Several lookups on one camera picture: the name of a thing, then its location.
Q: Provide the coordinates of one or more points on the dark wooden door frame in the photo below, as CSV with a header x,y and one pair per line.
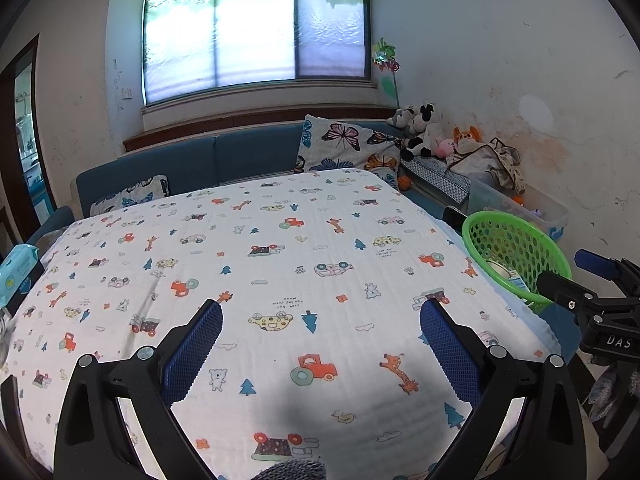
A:
x,y
7,135

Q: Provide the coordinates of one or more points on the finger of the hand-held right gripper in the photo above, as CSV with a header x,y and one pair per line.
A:
x,y
565,290
595,262

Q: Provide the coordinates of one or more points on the small orange ball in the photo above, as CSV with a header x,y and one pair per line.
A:
x,y
404,183

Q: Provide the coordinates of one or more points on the orange fox plush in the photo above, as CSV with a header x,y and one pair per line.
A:
x,y
467,137

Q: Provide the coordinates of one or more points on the window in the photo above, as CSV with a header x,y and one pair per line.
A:
x,y
250,30

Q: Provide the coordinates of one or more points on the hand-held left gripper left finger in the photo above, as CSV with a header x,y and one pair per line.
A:
x,y
195,350

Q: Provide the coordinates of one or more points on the blue wet wipes pack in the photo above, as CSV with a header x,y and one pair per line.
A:
x,y
17,272

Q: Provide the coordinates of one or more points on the printed white tablecloth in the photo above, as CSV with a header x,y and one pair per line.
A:
x,y
300,240

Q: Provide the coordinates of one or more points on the small black device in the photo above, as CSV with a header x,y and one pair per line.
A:
x,y
454,220

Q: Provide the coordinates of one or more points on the black white cow plush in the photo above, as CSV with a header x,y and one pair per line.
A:
x,y
417,149

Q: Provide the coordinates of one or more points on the large butterfly print pillow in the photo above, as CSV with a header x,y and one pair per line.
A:
x,y
340,145

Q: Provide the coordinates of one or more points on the clear plastic storage box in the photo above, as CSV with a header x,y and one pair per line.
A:
x,y
540,210

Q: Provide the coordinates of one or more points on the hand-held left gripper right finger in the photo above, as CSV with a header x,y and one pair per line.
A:
x,y
450,355

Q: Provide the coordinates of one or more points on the black white patterned cloth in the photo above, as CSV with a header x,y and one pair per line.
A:
x,y
435,180

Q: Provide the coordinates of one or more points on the pink plush toy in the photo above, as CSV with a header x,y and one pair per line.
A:
x,y
443,148

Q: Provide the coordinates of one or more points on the wooden window ledge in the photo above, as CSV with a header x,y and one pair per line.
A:
x,y
250,122

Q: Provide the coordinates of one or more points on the black white mouse plush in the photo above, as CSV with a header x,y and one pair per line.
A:
x,y
427,117

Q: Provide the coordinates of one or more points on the blue sofa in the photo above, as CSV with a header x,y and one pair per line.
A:
x,y
250,155

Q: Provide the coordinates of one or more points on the small butterfly print pillow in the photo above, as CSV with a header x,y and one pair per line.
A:
x,y
130,195

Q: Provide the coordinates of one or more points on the grey white dog plush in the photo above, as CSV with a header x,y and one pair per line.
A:
x,y
400,117

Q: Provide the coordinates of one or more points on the colourful pinwheel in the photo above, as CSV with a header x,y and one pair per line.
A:
x,y
385,60

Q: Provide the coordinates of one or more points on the green plastic mesh basket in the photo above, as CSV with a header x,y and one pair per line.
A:
x,y
500,230

